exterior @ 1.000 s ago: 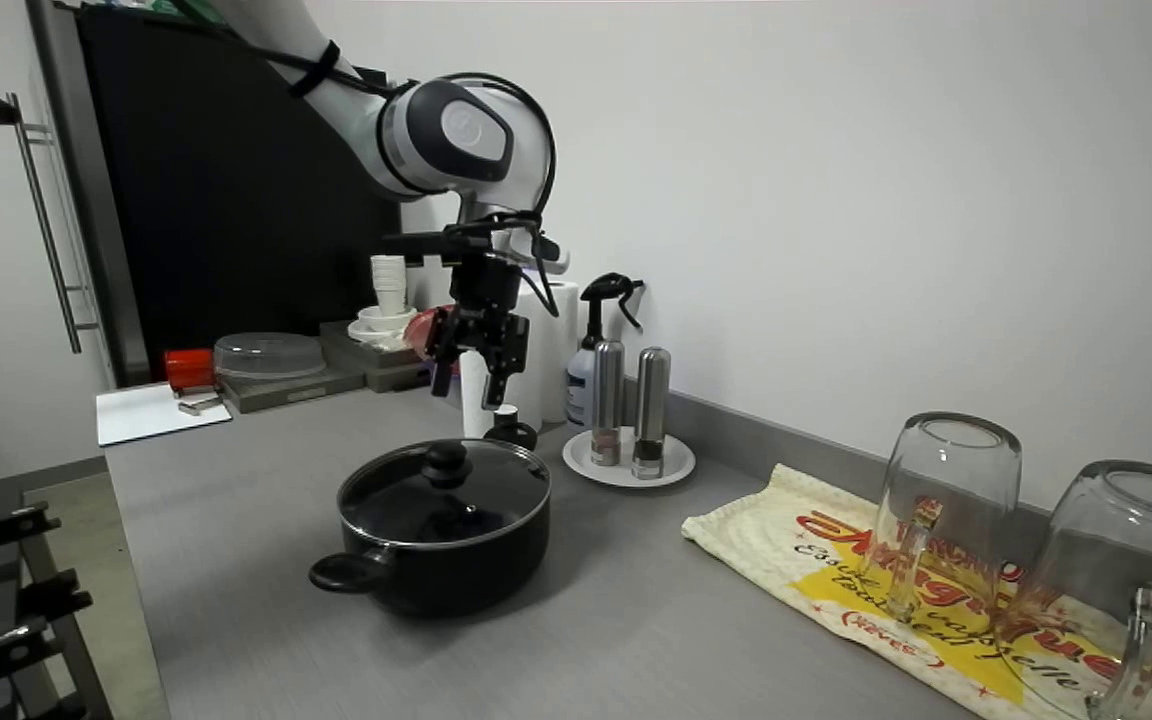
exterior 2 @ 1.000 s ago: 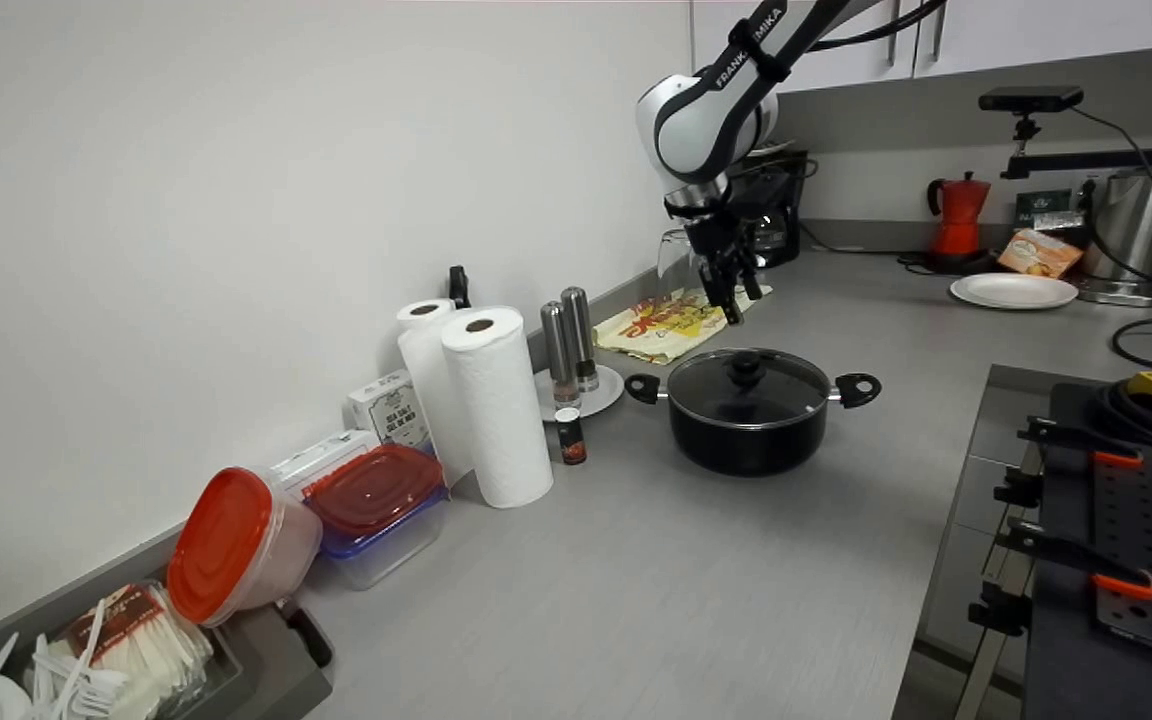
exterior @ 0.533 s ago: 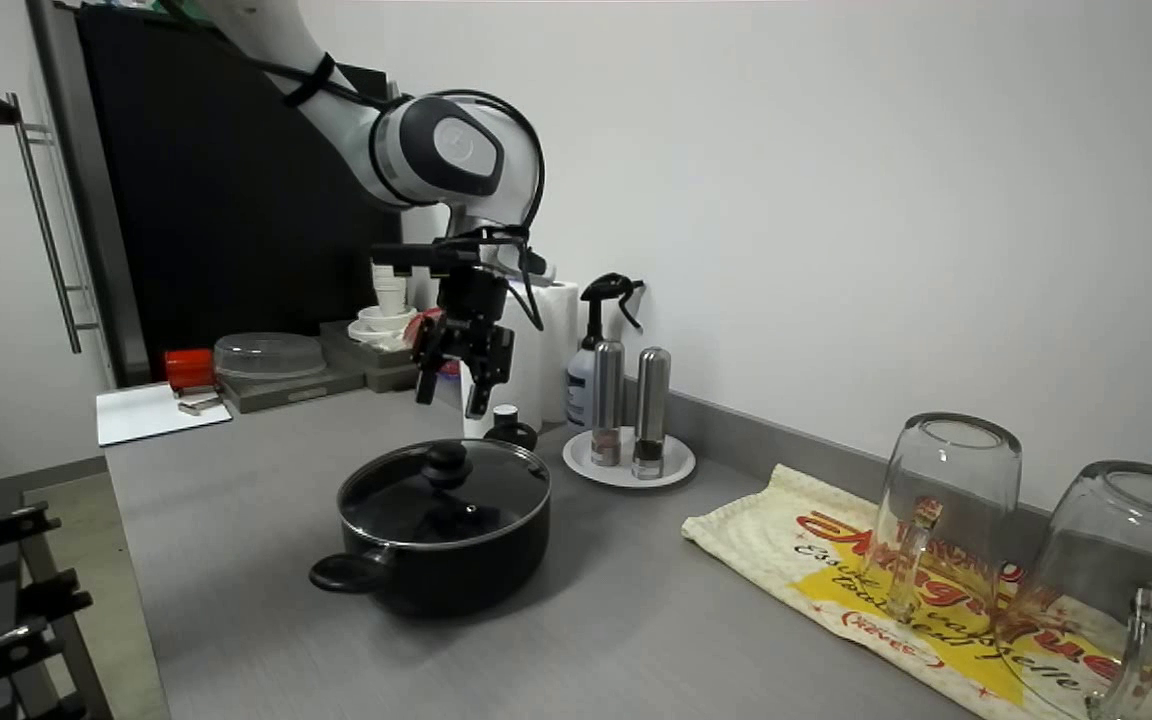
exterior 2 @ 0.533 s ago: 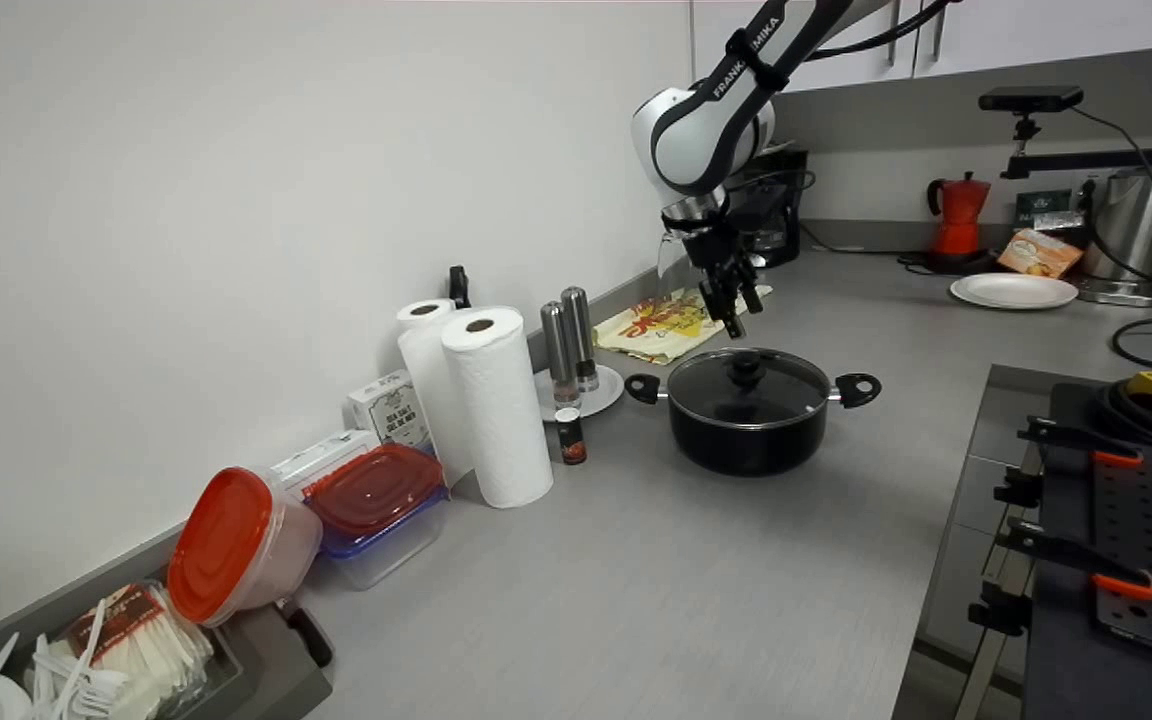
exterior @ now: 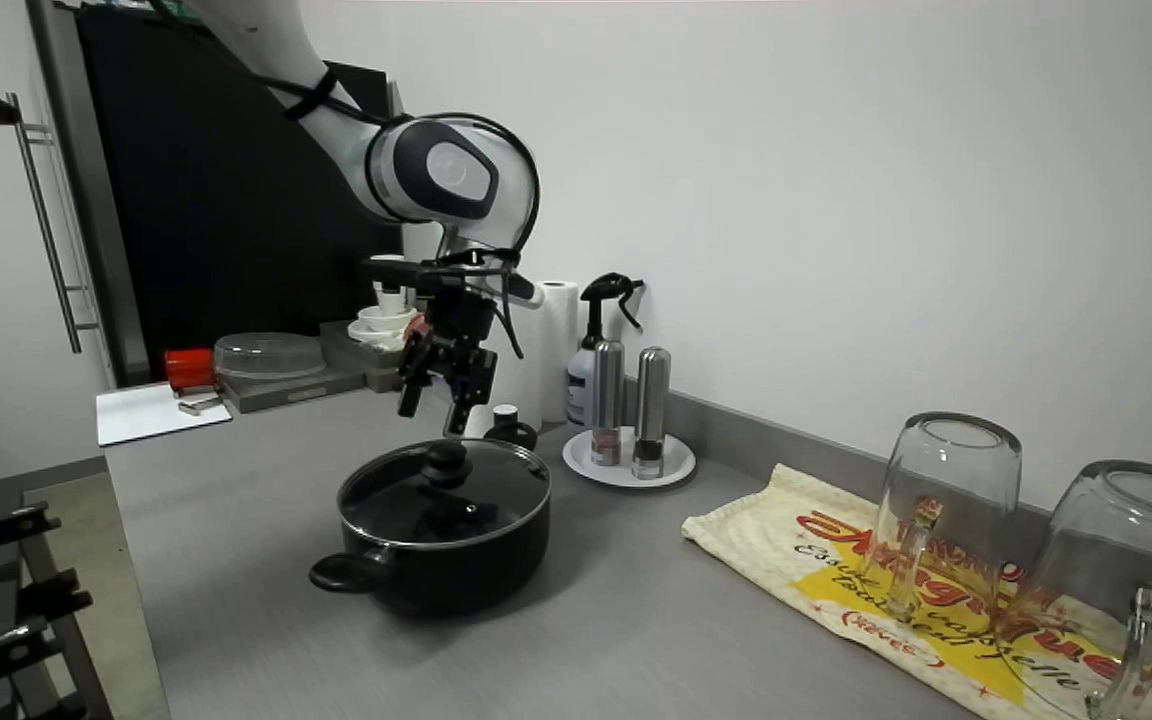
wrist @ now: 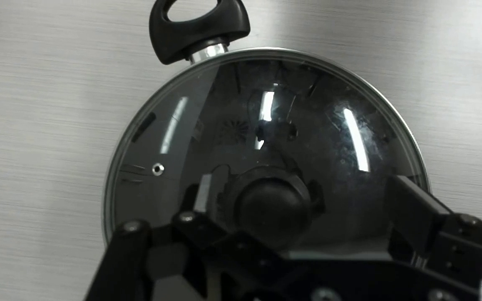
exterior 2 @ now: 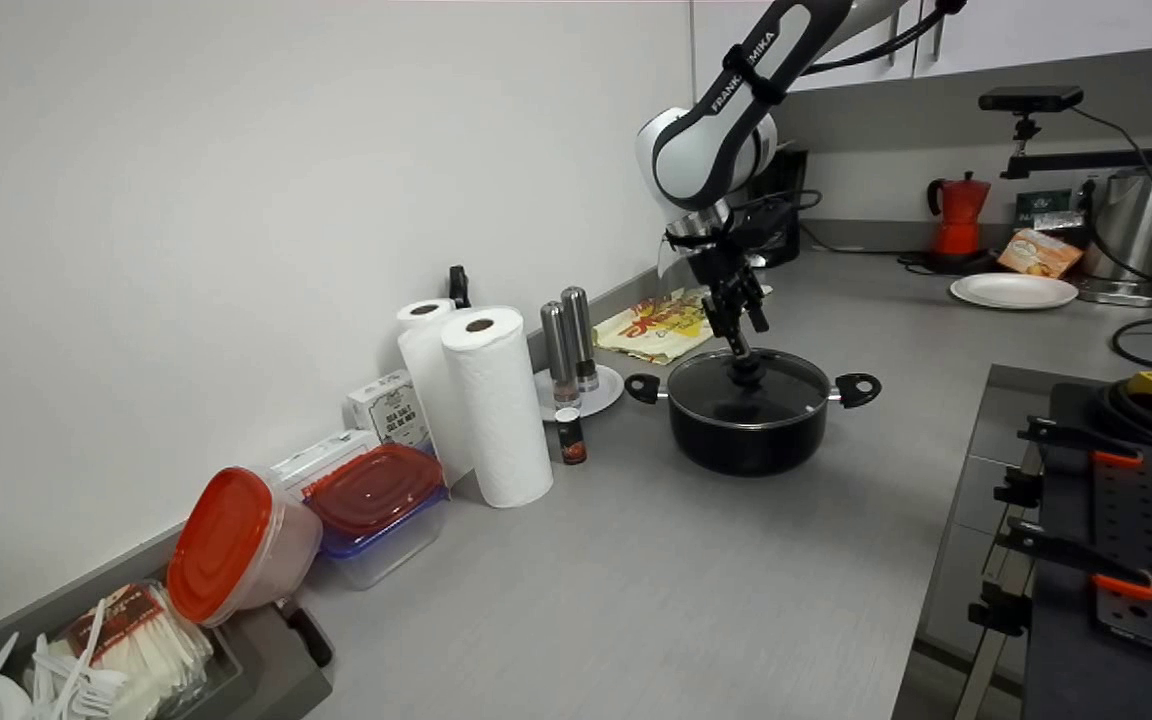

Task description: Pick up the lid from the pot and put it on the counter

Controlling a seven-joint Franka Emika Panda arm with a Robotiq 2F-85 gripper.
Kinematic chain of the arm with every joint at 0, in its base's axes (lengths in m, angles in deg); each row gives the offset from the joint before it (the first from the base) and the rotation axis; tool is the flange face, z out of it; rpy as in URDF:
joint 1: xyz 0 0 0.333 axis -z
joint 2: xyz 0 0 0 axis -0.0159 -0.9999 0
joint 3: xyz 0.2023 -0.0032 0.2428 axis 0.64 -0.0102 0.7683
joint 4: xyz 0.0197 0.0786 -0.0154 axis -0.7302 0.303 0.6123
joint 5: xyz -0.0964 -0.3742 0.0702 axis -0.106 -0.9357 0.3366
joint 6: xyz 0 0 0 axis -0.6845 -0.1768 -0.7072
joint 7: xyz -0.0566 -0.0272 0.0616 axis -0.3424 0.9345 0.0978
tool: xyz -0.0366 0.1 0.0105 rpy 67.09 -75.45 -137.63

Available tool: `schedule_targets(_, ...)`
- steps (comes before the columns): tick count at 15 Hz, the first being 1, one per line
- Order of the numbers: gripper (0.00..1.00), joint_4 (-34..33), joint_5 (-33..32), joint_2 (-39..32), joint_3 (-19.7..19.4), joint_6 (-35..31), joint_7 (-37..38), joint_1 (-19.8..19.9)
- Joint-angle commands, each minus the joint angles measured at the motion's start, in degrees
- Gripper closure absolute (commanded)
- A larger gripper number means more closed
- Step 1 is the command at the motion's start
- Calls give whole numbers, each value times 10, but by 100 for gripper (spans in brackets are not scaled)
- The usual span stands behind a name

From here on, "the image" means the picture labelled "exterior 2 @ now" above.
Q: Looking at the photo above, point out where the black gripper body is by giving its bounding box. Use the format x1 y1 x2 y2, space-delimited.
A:
688 240 771 323

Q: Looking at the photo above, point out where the glass lid with black knob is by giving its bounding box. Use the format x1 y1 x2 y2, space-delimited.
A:
666 342 835 427

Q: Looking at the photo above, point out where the black cooking pot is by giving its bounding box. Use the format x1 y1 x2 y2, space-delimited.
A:
620 342 884 480

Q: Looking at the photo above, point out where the red moka pot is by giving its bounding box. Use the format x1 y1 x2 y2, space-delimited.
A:
924 169 996 263

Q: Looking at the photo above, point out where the rectangular container with red lid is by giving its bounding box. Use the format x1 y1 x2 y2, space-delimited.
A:
300 440 455 595

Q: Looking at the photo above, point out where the round container with red lid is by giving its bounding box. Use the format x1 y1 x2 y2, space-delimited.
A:
161 462 332 632

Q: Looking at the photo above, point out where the printed yellow red kitchen towel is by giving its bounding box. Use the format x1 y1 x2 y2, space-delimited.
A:
587 289 727 371

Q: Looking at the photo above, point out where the black countertop appliance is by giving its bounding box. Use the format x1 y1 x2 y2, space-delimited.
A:
742 144 815 272

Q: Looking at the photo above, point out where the small round white plate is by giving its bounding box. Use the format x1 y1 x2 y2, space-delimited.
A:
529 359 630 427

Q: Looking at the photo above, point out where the steel spice grinder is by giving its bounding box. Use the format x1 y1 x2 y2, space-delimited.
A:
537 299 580 404
560 285 604 395

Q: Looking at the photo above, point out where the small dark bottle white cap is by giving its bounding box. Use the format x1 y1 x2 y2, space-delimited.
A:
549 404 598 472

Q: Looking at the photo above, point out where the white paper towel roll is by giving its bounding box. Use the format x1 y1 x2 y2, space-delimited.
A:
391 295 482 489
442 303 560 517

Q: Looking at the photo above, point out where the large white dinner plate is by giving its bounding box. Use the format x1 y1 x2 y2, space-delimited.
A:
943 269 1085 314

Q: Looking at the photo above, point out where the orange snack packet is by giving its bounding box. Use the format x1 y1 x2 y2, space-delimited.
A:
994 225 1090 285

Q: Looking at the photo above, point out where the black bar clamp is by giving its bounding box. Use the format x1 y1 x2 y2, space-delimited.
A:
963 578 1038 639
1013 412 1150 480
994 517 1152 607

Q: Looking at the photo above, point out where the white power socket box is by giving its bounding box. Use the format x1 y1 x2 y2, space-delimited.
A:
340 369 438 451

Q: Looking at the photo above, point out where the steel electric kettle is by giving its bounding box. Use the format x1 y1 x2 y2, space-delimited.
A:
1082 164 1152 309

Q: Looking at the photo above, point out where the dark grey tray box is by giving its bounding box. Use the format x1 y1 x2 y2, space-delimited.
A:
0 523 340 720

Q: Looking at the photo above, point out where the white plastic cutlery pile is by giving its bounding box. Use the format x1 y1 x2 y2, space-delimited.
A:
0 576 224 720

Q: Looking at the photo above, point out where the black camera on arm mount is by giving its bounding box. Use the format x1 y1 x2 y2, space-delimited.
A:
978 84 1152 182

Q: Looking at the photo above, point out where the white wall cabinet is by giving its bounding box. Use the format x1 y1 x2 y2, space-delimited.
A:
688 0 1152 95

